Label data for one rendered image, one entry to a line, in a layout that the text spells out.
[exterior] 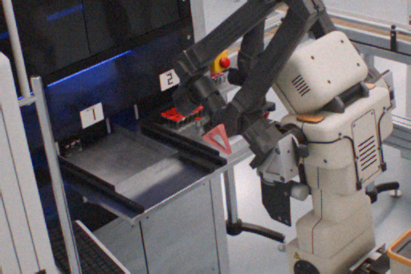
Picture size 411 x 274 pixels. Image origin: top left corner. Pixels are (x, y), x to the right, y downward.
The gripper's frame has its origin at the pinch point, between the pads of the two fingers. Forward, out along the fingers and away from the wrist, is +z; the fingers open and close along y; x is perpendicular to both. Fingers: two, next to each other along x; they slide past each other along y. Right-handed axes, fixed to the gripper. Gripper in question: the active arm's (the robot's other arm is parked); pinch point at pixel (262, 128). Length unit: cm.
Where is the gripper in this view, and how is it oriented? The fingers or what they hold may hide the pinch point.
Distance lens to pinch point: 267.6
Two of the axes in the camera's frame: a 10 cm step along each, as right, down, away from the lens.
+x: -7.2, 3.8, -5.9
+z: 1.6, 9.1, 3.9
